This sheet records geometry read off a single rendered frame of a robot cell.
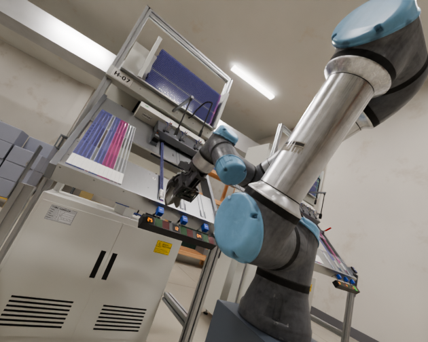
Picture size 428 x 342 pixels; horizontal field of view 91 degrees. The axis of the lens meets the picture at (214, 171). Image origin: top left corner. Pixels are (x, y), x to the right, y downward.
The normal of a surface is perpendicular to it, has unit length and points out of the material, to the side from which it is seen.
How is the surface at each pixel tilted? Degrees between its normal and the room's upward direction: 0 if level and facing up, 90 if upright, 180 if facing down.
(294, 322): 73
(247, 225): 97
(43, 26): 90
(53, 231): 90
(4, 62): 90
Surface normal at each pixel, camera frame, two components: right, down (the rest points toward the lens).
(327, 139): 0.04, 0.10
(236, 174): 0.23, 0.61
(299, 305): 0.40, -0.44
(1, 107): 0.46, -0.11
